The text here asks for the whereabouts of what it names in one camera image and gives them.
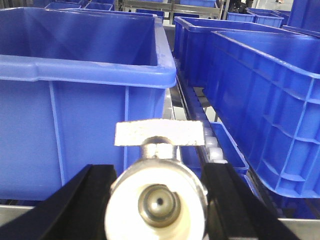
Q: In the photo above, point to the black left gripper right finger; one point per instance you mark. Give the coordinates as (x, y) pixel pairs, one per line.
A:
(233, 212)

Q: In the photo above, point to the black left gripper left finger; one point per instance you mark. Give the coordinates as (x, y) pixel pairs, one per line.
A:
(74, 212)

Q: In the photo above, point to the silver metal valve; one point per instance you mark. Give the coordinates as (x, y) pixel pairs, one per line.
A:
(157, 197)

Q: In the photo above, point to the small blue bin lower shelf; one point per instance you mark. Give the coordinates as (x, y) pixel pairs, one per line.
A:
(231, 153)

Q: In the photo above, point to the large blue bin right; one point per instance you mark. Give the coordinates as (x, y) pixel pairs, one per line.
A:
(265, 87)

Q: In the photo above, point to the large blue bin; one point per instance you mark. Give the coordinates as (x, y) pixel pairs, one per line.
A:
(67, 77)
(265, 87)

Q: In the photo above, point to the large blue bin left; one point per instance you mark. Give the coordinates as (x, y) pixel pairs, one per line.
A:
(67, 77)

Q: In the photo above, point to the blue bin behind right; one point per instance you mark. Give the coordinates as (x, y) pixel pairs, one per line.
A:
(192, 44)

